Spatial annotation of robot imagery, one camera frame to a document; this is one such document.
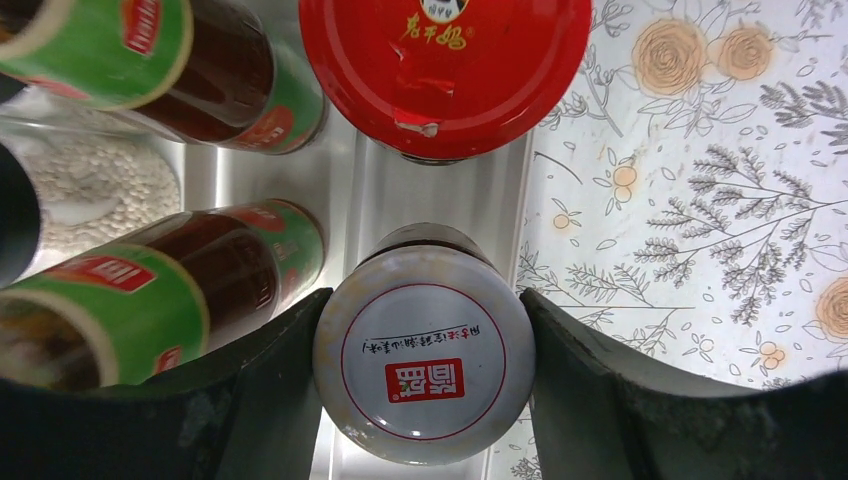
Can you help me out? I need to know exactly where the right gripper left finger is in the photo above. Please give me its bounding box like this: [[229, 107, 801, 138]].
[[1, 288, 331, 479]]

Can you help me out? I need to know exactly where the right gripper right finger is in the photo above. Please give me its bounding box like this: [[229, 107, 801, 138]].
[[520, 289, 847, 479]]

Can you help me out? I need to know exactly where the yellow cap sauce bottle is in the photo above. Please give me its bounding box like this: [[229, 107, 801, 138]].
[[1, 199, 326, 391], [1, 1, 326, 155]]

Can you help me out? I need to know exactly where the white divided organizer tray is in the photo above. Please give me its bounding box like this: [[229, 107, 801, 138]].
[[0, 86, 535, 480]]

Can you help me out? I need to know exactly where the red lid chili sauce jar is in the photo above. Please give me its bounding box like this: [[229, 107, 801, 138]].
[[299, 0, 592, 162]]

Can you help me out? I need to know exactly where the floral patterned table mat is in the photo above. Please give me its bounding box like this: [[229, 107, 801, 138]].
[[517, 1, 847, 390]]

